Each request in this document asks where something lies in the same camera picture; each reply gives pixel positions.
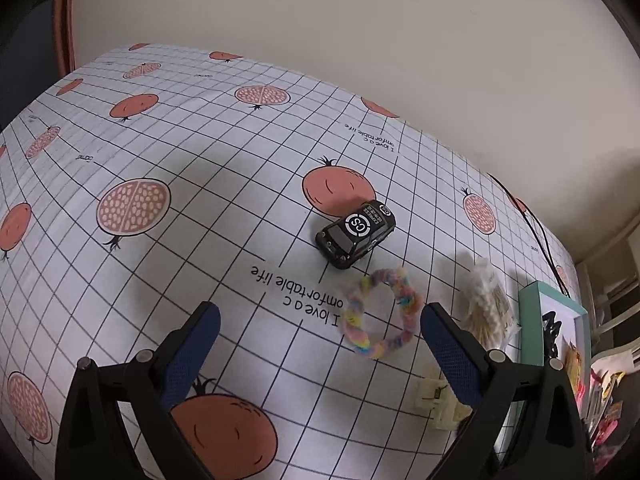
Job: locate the pile of colourful packets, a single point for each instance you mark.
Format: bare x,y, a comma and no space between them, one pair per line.
605,410

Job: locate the white cutout storage shelf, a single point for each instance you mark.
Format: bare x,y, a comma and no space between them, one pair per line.
612,300

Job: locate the teal shallow box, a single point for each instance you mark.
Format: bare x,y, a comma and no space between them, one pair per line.
530,320

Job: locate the pomegranate print tablecloth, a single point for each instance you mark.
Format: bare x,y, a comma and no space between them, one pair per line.
200,160

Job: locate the yellow and red packet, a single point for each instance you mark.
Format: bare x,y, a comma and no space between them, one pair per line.
574,362

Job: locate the reddish brown wooden frame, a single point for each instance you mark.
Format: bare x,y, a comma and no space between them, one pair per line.
64,35

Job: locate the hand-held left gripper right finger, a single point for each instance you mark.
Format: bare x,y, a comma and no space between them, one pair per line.
452,355

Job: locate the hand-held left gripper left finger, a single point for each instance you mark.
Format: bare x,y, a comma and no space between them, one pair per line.
192,355

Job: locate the bag of cotton swabs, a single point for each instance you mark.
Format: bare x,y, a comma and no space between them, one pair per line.
487,305

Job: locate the black toy car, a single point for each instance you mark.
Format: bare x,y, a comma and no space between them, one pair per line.
355,232

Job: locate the black hair claw clip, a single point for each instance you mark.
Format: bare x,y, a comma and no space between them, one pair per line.
551,335

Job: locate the small clear plastic piece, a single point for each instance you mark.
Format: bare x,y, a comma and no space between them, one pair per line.
440,407

